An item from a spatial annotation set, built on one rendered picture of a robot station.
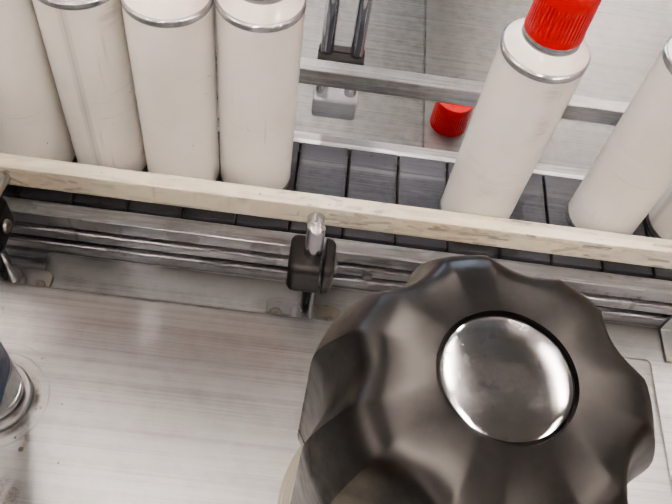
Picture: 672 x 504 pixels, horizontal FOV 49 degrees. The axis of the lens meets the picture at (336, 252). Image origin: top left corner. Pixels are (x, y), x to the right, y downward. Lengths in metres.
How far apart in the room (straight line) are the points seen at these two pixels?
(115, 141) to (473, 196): 0.24
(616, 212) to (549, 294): 0.38
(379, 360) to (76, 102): 0.37
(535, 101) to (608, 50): 0.39
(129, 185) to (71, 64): 0.09
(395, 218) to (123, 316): 0.19
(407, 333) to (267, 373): 0.32
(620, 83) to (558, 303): 0.63
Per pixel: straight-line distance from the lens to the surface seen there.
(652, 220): 0.61
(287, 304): 0.55
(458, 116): 0.66
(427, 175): 0.58
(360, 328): 0.16
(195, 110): 0.48
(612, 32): 0.85
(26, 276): 0.58
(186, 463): 0.46
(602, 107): 0.56
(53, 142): 0.55
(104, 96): 0.49
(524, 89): 0.44
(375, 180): 0.57
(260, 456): 0.46
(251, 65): 0.45
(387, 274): 0.55
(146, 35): 0.44
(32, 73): 0.50
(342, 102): 0.59
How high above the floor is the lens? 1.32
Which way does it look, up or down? 56 degrees down
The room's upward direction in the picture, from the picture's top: 11 degrees clockwise
